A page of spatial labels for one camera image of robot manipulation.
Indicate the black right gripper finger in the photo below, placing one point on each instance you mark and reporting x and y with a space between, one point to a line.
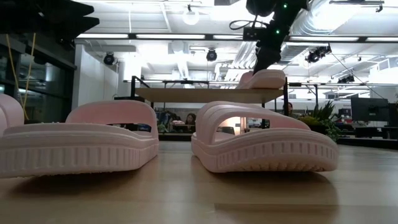
264 60

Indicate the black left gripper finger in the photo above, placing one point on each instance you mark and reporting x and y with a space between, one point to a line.
77 25
68 8

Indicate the pink foam slide sandal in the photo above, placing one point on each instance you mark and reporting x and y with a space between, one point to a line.
11 112
77 146
264 149
267 81

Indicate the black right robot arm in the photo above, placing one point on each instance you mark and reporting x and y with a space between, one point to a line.
264 6

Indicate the black ceiling spotlight cluster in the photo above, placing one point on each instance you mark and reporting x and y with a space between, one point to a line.
317 54
345 79

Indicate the person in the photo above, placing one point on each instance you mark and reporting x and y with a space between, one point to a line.
190 119
289 109

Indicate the green potted plant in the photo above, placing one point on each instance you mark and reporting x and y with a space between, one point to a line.
323 119

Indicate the white globe pendant lamp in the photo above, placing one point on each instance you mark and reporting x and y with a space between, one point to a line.
190 17

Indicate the black computer monitor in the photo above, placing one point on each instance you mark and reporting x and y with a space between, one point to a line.
369 109
393 114

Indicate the wooden shelf black metal frame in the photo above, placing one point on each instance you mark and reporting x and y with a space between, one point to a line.
202 95

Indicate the black aluminium rig frame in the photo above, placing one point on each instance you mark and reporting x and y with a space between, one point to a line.
174 137

